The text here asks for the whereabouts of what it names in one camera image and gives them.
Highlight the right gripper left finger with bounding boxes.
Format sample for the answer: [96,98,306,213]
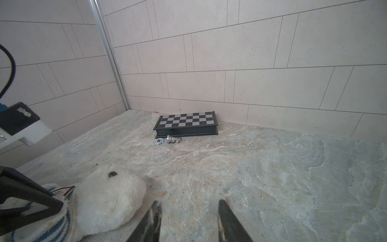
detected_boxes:
[127,200,162,242]

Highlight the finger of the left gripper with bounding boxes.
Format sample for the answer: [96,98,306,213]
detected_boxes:
[1,166,63,236]

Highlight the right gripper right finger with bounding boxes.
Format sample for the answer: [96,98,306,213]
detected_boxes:
[218,199,253,242]

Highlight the white teddy bear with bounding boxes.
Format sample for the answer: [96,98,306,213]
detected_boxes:
[71,164,147,242]

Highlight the blue white striped sweater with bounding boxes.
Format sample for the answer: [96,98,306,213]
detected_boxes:
[1,184,76,242]

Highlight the white blue poker chip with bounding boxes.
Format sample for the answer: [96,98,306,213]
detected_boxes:
[154,138,165,145]

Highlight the silver metal chess piece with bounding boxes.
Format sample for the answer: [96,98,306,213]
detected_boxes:
[166,135,181,144]

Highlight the black white chessboard box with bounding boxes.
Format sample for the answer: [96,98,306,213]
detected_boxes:
[153,111,218,139]

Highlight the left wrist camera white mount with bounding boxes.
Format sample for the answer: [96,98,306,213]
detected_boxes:
[1,102,52,149]

